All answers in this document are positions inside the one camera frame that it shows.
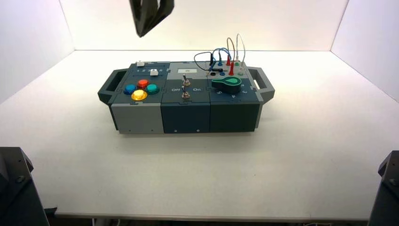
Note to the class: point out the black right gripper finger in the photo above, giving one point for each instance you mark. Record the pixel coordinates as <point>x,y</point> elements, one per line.
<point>143,12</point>
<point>165,7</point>

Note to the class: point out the red round push button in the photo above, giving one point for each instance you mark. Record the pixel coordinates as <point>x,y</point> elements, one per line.
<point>143,83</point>

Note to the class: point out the grey and teal control box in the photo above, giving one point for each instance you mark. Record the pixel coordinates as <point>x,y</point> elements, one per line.
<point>185,117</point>

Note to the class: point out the metal toggle switch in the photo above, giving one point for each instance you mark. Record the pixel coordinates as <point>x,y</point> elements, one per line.
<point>186,81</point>
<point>185,93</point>

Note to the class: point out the white label sticker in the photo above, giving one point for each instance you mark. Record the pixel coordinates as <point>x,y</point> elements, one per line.
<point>187,70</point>

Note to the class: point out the green rotary knob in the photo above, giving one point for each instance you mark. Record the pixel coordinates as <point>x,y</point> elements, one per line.
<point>227,85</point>

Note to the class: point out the green round push button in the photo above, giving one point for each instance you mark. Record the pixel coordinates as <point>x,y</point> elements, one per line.
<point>152,89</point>

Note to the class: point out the yellow round push button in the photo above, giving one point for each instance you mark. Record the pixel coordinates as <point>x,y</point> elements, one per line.
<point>139,95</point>

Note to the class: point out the blue round push button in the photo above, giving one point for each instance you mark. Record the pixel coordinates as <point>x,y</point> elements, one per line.
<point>130,89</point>

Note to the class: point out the white slider cap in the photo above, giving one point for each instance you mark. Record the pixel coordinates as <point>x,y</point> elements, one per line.
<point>153,72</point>
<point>140,63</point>

